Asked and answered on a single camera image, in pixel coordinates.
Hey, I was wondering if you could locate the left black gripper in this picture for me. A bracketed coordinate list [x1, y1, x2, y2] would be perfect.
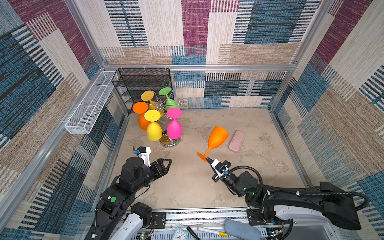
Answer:
[131, 157, 173, 194]

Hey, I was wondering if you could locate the orange front wine glass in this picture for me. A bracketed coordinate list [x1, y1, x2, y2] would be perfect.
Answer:
[197, 126, 229, 162]

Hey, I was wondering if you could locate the orange wine glass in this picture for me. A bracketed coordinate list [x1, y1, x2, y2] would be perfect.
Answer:
[197, 126, 229, 162]
[133, 102, 151, 131]

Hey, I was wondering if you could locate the pink wine glass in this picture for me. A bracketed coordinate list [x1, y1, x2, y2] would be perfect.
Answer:
[167, 108, 182, 140]

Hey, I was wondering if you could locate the chrome wine glass rack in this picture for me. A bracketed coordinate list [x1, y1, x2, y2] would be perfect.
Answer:
[149, 95, 184, 148]

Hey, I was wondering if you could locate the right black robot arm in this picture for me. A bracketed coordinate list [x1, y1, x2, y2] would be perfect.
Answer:
[199, 154, 370, 231]

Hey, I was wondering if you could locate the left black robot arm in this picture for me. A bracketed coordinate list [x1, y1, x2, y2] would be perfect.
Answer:
[85, 157, 172, 240]

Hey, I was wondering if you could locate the orange back wine glass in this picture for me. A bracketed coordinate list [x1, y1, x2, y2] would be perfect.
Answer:
[133, 102, 151, 131]

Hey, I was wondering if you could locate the green wine glass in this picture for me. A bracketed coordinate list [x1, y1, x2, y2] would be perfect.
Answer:
[159, 87, 180, 110]

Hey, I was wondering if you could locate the amber yellow wine glass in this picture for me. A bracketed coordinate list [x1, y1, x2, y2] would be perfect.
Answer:
[141, 91, 164, 117]

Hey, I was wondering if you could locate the pink glasses case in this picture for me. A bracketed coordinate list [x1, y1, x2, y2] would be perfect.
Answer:
[229, 131, 246, 153]

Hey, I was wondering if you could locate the black pen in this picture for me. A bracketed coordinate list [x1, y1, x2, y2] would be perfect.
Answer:
[187, 226, 201, 240]

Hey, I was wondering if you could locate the teal alarm clock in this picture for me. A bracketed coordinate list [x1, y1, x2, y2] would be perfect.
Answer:
[172, 228, 189, 240]

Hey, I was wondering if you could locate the yellow white marker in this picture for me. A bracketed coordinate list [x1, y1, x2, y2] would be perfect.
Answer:
[197, 227, 228, 237]

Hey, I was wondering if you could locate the blue grey cloth pouch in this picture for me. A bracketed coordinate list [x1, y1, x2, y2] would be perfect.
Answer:
[224, 219, 262, 240]

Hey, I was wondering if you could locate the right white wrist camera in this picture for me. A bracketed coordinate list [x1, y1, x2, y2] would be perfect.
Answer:
[211, 160, 229, 179]

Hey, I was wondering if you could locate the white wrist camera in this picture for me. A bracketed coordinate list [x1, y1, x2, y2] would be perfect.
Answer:
[211, 160, 229, 179]
[133, 147, 151, 168]

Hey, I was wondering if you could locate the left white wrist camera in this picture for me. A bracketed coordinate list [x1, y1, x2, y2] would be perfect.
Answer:
[133, 147, 151, 168]

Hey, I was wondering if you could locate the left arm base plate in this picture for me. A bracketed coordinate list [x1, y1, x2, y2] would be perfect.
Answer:
[148, 212, 167, 230]

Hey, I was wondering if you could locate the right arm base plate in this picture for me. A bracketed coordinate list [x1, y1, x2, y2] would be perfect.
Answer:
[246, 209, 294, 226]

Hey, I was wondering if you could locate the black wire shelf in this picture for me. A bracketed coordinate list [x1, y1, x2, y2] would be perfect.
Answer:
[112, 68, 173, 114]

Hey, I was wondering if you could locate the white mesh wall basket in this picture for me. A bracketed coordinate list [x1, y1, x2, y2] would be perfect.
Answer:
[65, 71, 115, 135]

